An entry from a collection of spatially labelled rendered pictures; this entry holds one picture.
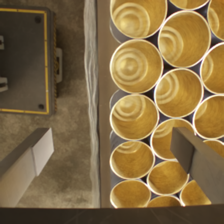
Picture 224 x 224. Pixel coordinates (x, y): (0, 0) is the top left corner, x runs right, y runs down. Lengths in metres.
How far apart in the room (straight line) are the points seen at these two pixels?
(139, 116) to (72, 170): 1.57
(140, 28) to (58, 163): 1.64
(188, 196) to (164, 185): 0.07
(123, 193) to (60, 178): 1.60
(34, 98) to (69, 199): 1.29
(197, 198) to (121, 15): 0.35
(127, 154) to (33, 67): 0.96
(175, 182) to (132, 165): 0.08
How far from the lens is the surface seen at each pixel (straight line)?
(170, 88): 0.31
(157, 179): 0.34
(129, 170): 0.29
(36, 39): 1.17
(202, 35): 0.26
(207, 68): 0.34
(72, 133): 1.59
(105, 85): 0.29
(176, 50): 0.31
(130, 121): 0.31
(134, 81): 0.29
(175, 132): 0.16
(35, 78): 1.19
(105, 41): 0.29
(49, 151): 0.17
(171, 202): 0.38
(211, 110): 0.34
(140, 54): 0.29
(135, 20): 0.30
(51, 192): 2.09
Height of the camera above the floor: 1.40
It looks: 72 degrees down
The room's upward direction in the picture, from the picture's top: 176 degrees clockwise
